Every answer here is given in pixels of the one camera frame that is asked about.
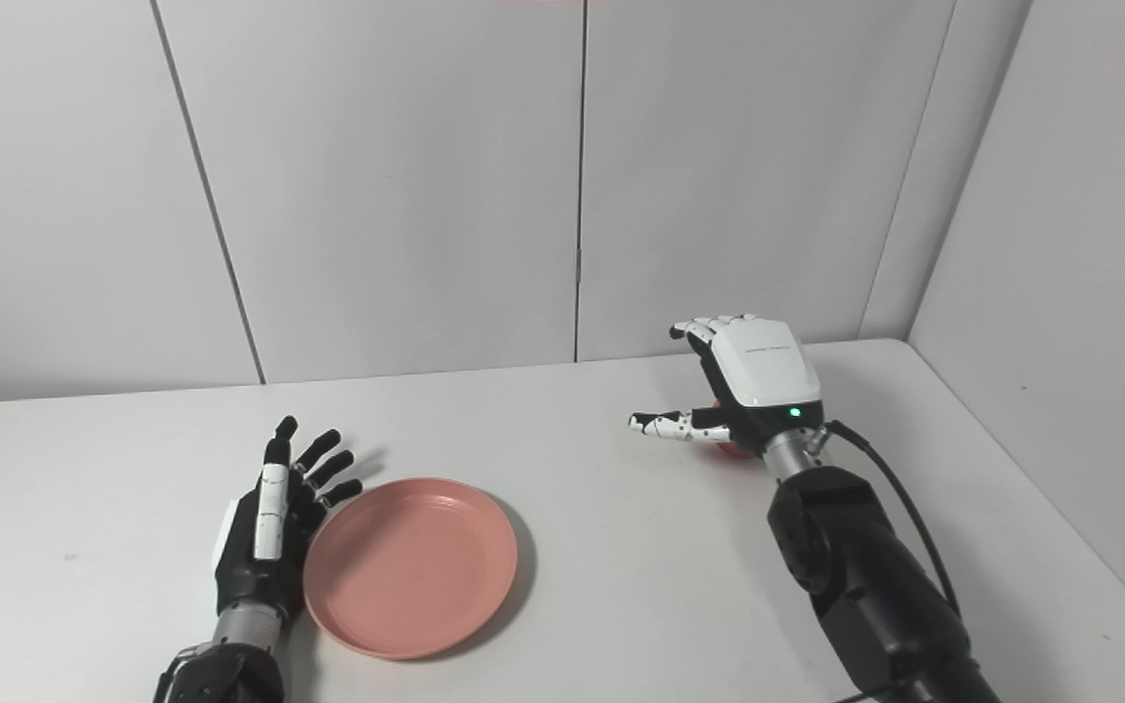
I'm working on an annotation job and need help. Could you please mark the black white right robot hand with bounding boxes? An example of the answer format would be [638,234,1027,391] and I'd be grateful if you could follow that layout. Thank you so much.
[629,314,825,455]

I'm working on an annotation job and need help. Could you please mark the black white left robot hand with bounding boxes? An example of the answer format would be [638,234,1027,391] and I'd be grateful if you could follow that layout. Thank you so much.
[214,416,364,618]

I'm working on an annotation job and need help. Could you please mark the red yellow pomegranate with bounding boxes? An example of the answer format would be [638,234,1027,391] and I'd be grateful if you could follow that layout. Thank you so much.
[707,398,757,460]

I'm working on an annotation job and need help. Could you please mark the pink round plate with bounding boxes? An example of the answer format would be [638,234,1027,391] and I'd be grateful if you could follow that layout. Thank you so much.
[303,476,519,661]

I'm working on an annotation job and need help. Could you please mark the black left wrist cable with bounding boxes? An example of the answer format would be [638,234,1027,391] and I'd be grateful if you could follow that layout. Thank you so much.
[152,644,212,703]

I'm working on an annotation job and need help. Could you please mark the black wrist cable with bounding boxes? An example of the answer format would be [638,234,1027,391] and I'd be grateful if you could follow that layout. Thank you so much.
[152,644,212,703]
[816,420,962,703]

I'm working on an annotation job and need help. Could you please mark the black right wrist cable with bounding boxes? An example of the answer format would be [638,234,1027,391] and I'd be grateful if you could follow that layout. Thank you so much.
[816,420,962,703]

